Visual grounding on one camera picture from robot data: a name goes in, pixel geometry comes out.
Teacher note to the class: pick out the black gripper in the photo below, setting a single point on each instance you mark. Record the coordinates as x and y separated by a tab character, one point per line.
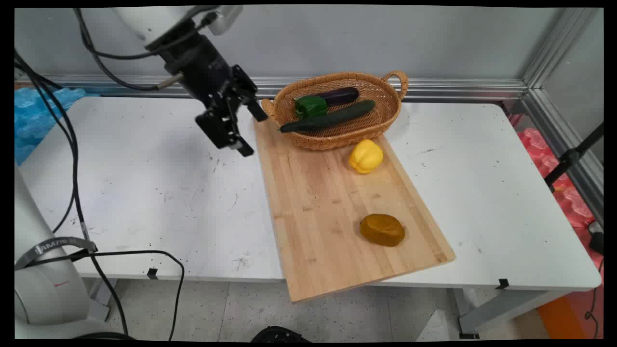
202	67

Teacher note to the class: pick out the brown potato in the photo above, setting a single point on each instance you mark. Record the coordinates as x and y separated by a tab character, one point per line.
382	230

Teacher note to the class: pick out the green bell pepper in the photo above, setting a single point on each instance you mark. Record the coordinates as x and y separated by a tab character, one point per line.
311	106

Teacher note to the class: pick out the dark green cucumber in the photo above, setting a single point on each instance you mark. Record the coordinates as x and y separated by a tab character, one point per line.
332	117

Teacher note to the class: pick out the woven wicker basket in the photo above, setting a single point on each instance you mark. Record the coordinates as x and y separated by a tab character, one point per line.
337	137

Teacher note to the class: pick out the purple eggplant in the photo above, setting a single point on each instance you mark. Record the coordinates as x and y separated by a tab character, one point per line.
342	95

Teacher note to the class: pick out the yellow bell pepper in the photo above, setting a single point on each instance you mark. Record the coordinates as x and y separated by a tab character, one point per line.
366	156

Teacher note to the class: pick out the wooden cutting board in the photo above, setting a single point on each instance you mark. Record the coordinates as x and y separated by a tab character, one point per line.
328	217

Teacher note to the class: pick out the black tape piece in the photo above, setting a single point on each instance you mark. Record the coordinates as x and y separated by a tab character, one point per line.
502	284
153	273

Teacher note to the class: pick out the blue bubble wrap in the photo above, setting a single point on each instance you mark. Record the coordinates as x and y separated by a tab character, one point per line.
33	120

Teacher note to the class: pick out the black round floor object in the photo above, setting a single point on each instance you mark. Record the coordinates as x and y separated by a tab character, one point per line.
279	334

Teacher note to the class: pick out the grey table leg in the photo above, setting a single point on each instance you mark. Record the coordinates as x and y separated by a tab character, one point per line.
102	299
506	308

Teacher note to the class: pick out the black tripod stand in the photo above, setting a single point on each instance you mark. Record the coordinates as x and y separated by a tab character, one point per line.
571	156

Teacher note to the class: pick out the red bubble wrap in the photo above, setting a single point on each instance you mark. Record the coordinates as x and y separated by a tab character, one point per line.
573	202

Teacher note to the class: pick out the small black device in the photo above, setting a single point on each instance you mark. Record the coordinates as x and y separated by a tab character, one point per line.
596	241

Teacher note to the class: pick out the orange floor mat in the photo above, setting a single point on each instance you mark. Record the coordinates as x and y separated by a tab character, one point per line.
569	315

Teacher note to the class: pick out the aluminium frame rail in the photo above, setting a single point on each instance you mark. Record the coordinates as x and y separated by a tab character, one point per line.
434	89
564	140

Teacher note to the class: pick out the aluminium frame post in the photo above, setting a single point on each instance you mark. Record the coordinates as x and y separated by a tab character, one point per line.
554	46

